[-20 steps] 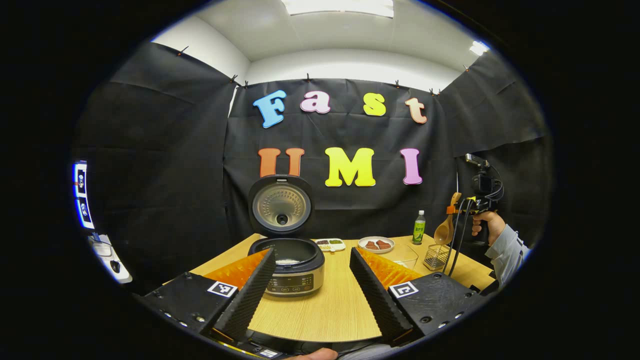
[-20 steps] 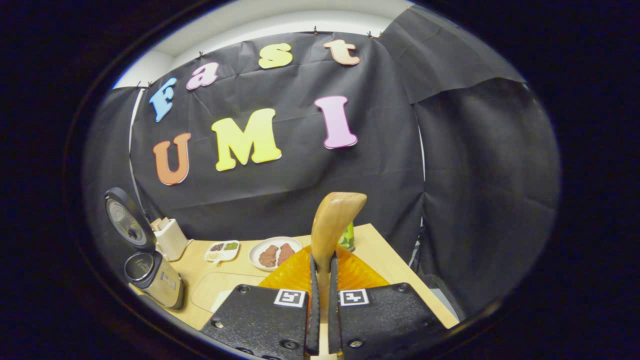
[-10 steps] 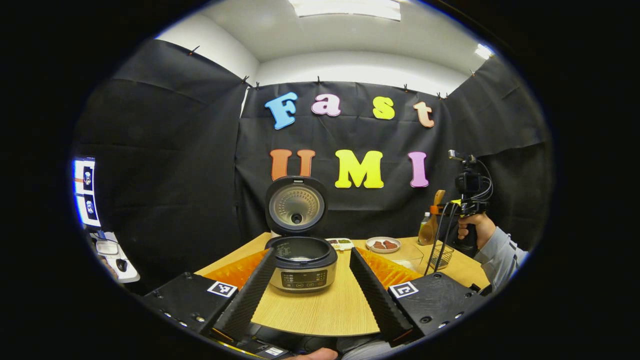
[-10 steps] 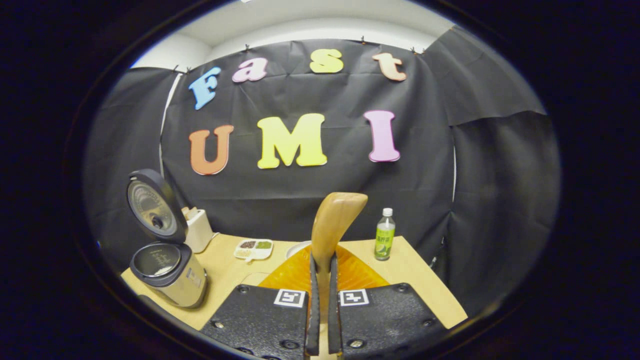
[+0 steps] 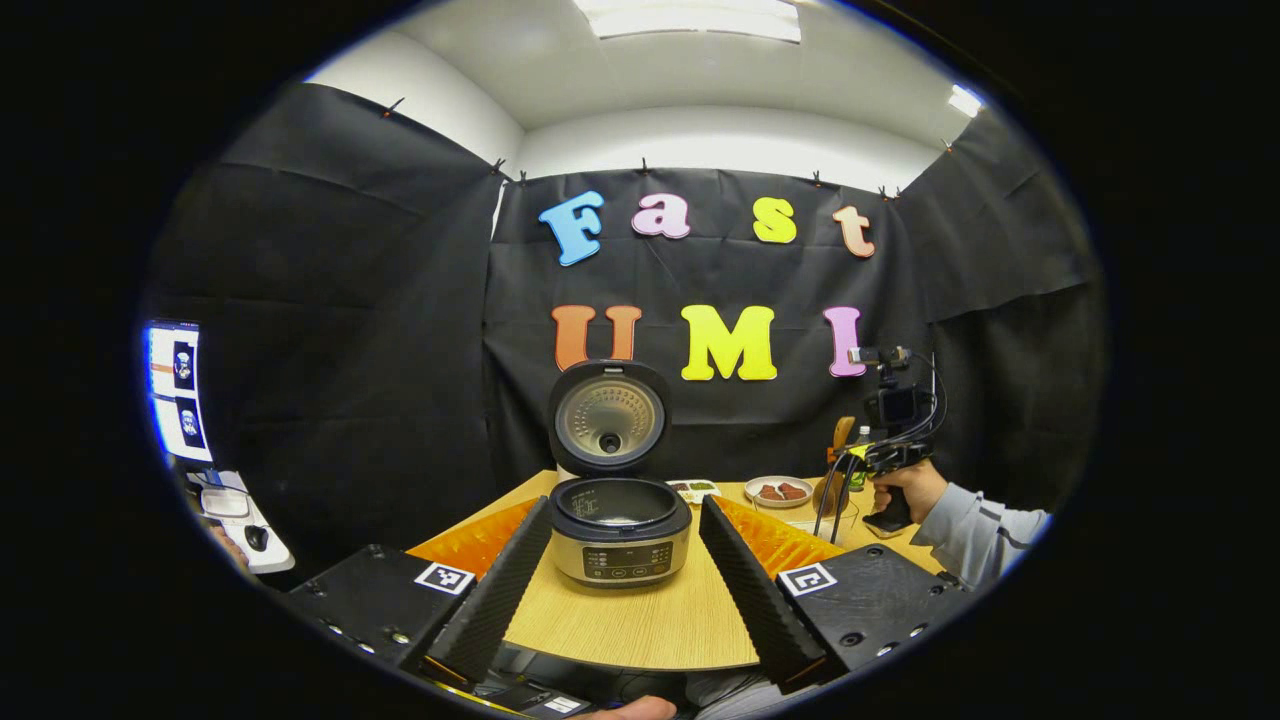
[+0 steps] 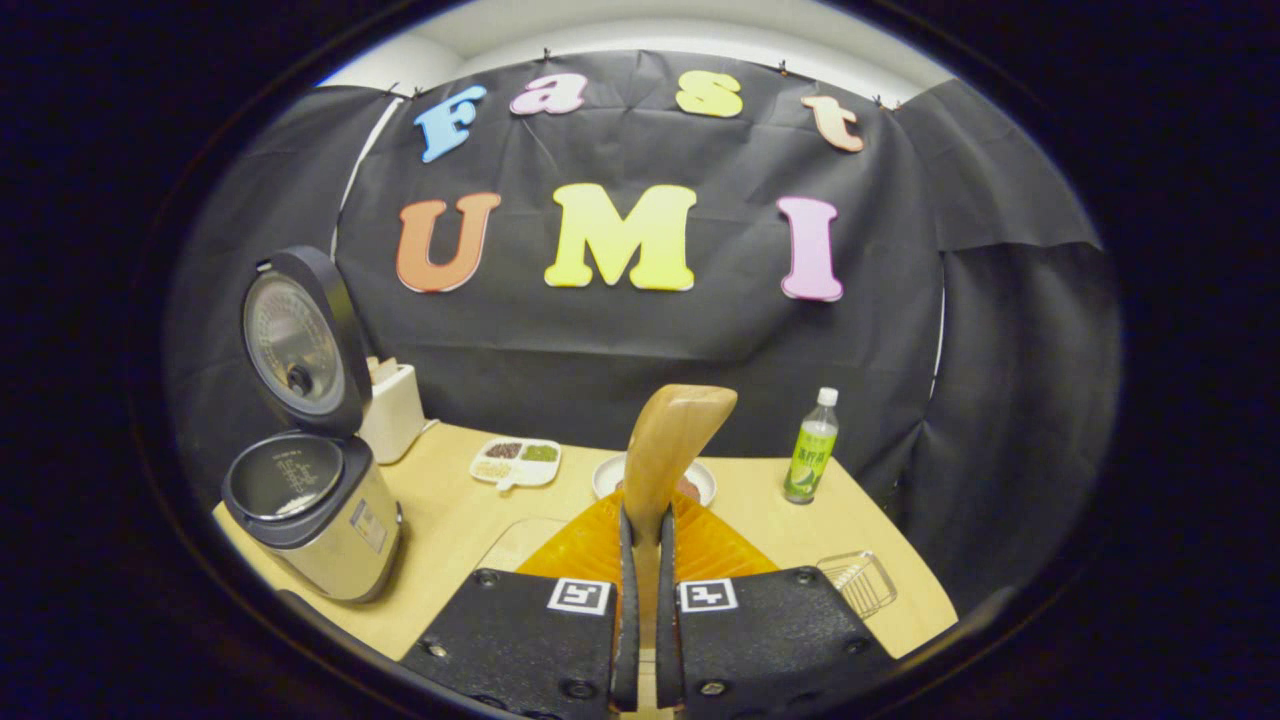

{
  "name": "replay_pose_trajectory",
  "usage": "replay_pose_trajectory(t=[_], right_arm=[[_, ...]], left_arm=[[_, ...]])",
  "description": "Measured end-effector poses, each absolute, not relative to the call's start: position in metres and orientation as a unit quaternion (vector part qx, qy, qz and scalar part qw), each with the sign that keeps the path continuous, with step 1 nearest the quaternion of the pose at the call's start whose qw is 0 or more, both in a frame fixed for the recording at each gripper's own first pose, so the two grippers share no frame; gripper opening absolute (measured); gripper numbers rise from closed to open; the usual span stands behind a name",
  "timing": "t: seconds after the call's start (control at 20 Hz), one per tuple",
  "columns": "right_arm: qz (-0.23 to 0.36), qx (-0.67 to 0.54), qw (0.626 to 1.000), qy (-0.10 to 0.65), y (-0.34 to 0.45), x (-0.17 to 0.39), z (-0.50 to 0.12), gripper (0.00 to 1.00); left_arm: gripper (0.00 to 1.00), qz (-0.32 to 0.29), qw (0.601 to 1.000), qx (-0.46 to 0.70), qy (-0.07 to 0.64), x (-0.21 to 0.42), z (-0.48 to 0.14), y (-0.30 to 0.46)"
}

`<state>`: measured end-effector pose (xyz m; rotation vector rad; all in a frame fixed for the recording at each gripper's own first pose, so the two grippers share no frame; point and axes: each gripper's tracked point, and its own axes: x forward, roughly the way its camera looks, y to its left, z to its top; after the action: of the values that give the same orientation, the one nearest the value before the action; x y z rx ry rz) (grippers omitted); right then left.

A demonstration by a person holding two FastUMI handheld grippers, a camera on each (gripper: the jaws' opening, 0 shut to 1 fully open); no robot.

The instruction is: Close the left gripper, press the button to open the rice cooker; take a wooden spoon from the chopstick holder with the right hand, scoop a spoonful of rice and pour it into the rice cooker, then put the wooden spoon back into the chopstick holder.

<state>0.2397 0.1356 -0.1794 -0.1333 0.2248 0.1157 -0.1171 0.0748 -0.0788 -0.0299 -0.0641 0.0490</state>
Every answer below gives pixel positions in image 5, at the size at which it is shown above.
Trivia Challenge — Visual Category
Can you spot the ceiling light panel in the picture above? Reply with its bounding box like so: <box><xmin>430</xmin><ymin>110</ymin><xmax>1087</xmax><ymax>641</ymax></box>
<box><xmin>572</xmin><ymin>0</ymin><xmax>804</xmax><ymax>43</ymax></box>

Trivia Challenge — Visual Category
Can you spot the white round plate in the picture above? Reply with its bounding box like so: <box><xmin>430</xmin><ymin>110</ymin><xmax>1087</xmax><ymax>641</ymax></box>
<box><xmin>744</xmin><ymin>475</ymin><xmax>814</xmax><ymax>509</ymax></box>

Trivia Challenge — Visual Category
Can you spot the computer monitor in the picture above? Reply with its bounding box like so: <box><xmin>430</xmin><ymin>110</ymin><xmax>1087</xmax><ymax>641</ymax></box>
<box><xmin>145</xmin><ymin>320</ymin><xmax>214</xmax><ymax>466</ymax></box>

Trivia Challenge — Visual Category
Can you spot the wooden spoon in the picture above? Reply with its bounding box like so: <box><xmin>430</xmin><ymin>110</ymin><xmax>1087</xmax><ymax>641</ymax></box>
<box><xmin>812</xmin><ymin>416</ymin><xmax>859</xmax><ymax>517</ymax></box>

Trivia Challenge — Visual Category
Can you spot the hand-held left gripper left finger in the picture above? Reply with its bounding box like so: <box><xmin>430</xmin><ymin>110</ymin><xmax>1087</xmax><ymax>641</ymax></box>
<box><xmin>285</xmin><ymin>495</ymin><xmax>553</xmax><ymax>691</ymax></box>

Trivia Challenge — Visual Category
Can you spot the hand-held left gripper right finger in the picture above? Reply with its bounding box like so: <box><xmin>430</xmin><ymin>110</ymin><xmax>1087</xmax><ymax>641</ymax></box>
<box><xmin>697</xmin><ymin>493</ymin><xmax>976</xmax><ymax>693</ymax></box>

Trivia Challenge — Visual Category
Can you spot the white side desk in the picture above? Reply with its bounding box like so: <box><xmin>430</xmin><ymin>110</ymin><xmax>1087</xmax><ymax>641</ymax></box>
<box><xmin>183</xmin><ymin>468</ymin><xmax>297</xmax><ymax>576</ymax></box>

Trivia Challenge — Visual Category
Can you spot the black and silver rice cooker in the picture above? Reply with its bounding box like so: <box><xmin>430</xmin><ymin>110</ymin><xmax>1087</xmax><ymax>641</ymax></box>
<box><xmin>546</xmin><ymin>358</ymin><xmax>694</xmax><ymax>590</ymax></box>

